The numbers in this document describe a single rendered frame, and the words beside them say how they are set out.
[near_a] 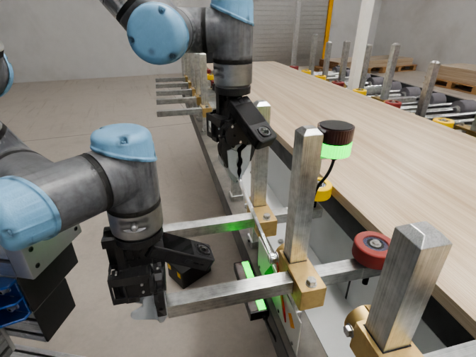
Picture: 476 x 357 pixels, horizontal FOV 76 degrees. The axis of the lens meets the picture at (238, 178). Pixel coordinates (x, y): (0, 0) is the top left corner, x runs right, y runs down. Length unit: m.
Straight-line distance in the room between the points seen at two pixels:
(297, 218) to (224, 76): 0.29
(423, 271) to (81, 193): 0.35
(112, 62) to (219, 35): 7.59
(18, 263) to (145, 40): 0.42
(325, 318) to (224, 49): 0.68
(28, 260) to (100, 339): 1.10
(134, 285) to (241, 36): 0.45
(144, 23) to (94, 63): 7.72
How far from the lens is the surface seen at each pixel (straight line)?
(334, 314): 0.90
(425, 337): 0.73
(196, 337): 1.59
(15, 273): 0.66
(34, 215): 0.36
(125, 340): 1.65
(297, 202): 0.55
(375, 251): 0.65
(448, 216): 0.85
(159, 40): 0.44
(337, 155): 0.52
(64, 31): 8.14
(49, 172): 0.38
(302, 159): 0.51
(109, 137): 0.39
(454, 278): 0.67
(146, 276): 0.50
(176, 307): 0.58
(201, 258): 0.51
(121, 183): 0.39
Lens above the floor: 1.30
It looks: 28 degrees down
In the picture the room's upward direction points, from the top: straight up
